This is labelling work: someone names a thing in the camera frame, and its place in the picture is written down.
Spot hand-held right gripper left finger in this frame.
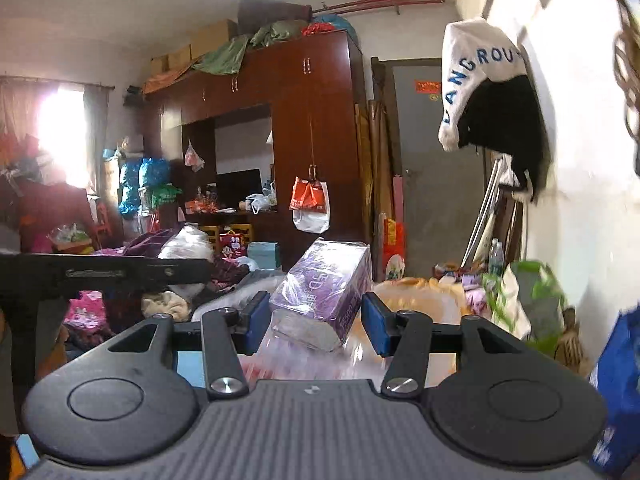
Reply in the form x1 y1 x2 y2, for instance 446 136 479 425
107 290 273 402

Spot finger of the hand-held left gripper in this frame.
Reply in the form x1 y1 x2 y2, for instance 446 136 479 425
0 252 212 311

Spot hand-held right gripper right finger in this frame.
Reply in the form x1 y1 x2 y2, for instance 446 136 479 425
361 291 532 401

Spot purple tissue pack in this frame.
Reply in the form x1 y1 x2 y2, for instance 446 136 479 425
269 237 374 352

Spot pile of dark clothes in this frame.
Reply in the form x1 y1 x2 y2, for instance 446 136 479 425
65 227 251 341

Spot teal box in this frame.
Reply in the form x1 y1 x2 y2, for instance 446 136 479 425
247 241 280 271

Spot red cartoon box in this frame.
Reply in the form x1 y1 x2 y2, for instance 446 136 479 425
218 231 249 261

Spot red gift box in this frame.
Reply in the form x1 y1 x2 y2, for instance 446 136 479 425
382 217 407 282

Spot stack of blue bags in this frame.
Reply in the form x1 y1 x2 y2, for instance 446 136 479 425
118 157 171 214

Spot orange and white plastic bag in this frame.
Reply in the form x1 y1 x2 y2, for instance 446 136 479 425
288 176 331 234

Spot black monitor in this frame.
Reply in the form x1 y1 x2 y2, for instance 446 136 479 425
215 168 264 211

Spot small hanging plastic bag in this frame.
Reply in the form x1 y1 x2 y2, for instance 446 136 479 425
183 139 206 169

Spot clear water bottle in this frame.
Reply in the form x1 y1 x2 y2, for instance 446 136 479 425
487 239 506 277

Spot grey door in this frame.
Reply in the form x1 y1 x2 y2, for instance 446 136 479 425
385 57 497 281

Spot green and white bag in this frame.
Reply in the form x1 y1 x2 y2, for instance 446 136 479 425
486 258 569 357

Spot metal folding rack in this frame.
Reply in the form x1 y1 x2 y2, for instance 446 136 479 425
460 156 502 269

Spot window curtain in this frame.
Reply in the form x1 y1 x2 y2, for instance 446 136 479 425
0 76 109 198

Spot straw broom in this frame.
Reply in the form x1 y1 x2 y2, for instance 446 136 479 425
554 309 584 373

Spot brown wooden wardrobe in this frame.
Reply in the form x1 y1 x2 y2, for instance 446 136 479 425
142 29 367 272

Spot black garment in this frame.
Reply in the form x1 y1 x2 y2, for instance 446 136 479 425
456 75 552 204

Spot green cloth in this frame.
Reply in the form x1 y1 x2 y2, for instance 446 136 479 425
191 19 312 77

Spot cardboard box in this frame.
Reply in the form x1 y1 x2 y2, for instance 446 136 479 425
190 18 239 61

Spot blue plastic bag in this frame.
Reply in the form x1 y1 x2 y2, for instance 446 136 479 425
589 304 640 477

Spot white garment with blue letters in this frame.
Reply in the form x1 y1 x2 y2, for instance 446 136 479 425
438 17 527 154

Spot dark brown suitcase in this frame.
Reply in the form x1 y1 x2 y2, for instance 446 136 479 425
237 0 314 37

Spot brown bag with rings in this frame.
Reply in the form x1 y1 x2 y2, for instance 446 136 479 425
611 10 640 177

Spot red wall pipe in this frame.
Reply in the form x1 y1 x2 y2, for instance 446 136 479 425
312 0 454 15

